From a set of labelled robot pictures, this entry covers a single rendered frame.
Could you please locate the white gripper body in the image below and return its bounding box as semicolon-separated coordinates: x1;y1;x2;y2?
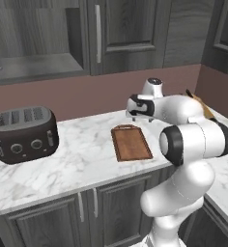
125;94;156;120

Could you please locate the brown wooden cutting board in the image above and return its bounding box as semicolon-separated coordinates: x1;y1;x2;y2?
110;123;154;163

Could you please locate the grey base cabinet door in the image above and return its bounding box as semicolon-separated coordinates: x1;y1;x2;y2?
86;167;175;247
0;191;90;247

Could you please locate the grey corner base cabinet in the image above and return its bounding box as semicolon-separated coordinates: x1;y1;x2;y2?
178;196;228;247

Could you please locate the dark brown four-slot toaster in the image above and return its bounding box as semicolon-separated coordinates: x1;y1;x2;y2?
0;105;60;166

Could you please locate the grey wall cabinet door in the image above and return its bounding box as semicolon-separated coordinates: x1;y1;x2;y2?
86;0;172;77

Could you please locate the silver wall cabinet door handle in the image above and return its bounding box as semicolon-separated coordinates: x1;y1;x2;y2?
94;4;102;65

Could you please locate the silver base cabinet door handle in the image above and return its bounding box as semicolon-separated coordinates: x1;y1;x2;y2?
77;191;86;223
92;187;100;219

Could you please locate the plain grey wall cabinet panel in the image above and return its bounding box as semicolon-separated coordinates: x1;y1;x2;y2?
163;0;215;69

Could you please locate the open grey wall cabinet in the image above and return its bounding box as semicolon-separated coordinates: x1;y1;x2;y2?
0;0;91;87

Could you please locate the grey corner wall cabinet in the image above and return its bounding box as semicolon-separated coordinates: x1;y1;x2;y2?
200;0;228;79

